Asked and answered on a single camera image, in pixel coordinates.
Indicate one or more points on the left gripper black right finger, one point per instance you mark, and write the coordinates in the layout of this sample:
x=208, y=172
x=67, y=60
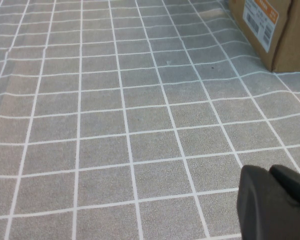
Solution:
x=295, y=190

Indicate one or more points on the brown cardboard shoe box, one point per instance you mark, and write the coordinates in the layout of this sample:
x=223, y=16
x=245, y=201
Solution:
x=290, y=50

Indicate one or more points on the grey white-grid tablecloth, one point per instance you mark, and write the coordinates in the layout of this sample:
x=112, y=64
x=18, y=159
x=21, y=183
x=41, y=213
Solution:
x=115, y=125

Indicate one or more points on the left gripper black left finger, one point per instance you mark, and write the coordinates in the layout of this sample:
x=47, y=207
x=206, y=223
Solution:
x=260, y=215

